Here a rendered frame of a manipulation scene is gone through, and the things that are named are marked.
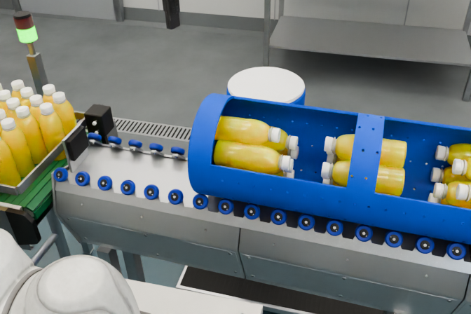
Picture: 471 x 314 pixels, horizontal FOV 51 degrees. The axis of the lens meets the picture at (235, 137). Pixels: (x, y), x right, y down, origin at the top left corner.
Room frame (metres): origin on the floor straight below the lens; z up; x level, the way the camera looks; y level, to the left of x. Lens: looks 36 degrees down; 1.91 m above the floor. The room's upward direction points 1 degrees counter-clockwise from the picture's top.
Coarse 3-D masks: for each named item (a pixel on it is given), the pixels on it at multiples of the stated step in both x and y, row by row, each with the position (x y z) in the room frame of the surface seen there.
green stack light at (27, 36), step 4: (32, 28) 1.69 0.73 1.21; (20, 32) 1.67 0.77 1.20; (24, 32) 1.67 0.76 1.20; (28, 32) 1.67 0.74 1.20; (32, 32) 1.68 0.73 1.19; (20, 36) 1.67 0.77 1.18; (24, 36) 1.67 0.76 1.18; (28, 36) 1.67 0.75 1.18; (32, 36) 1.68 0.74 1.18; (36, 36) 1.70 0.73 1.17; (20, 40) 1.68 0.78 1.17; (24, 40) 1.67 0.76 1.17; (28, 40) 1.67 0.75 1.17; (32, 40) 1.68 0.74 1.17
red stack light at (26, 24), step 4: (16, 20) 1.67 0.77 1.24; (20, 20) 1.67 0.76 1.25; (24, 20) 1.67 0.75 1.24; (28, 20) 1.68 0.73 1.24; (32, 20) 1.70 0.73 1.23; (16, 24) 1.67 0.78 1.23; (20, 24) 1.67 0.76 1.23; (24, 24) 1.67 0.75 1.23; (28, 24) 1.68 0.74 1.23; (32, 24) 1.70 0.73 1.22; (16, 28) 1.68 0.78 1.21; (20, 28) 1.67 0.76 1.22; (24, 28) 1.67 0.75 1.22; (28, 28) 1.68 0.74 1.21
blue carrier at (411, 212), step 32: (224, 96) 1.14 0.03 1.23; (192, 128) 1.03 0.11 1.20; (288, 128) 1.18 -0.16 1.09; (320, 128) 1.16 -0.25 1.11; (352, 128) 1.13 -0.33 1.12; (384, 128) 1.10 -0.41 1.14; (416, 128) 1.06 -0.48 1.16; (448, 128) 1.01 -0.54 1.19; (192, 160) 0.98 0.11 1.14; (320, 160) 1.13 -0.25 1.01; (352, 160) 0.90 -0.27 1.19; (416, 160) 1.07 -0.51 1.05; (224, 192) 0.96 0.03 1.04; (256, 192) 0.93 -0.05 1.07; (288, 192) 0.91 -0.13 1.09; (320, 192) 0.88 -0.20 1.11; (352, 192) 0.86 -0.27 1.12; (416, 192) 1.01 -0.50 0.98; (384, 224) 0.85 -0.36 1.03; (416, 224) 0.82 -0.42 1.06; (448, 224) 0.79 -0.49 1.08
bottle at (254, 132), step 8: (224, 120) 1.09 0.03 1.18; (232, 120) 1.09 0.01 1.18; (240, 120) 1.09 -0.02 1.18; (248, 120) 1.09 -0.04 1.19; (256, 120) 1.09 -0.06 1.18; (224, 128) 1.07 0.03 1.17; (232, 128) 1.07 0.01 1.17; (240, 128) 1.07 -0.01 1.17; (248, 128) 1.06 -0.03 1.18; (256, 128) 1.06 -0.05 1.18; (264, 128) 1.06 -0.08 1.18; (272, 128) 1.07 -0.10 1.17; (216, 136) 1.08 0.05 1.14; (224, 136) 1.07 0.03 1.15; (232, 136) 1.06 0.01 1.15; (240, 136) 1.06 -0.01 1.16; (248, 136) 1.05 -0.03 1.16; (256, 136) 1.05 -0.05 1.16; (264, 136) 1.05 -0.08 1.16; (256, 144) 1.05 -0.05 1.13
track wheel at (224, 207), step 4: (220, 200) 1.00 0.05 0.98; (224, 200) 1.00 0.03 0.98; (228, 200) 1.00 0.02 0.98; (220, 204) 0.99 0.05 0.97; (224, 204) 0.99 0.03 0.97; (228, 204) 0.99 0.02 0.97; (232, 204) 0.99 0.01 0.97; (220, 208) 0.99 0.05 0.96; (224, 208) 0.99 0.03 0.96; (228, 208) 0.98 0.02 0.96; (232, 208) 0.98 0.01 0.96; (224, 212) 0.98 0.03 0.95; (228, 212) 0.98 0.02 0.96
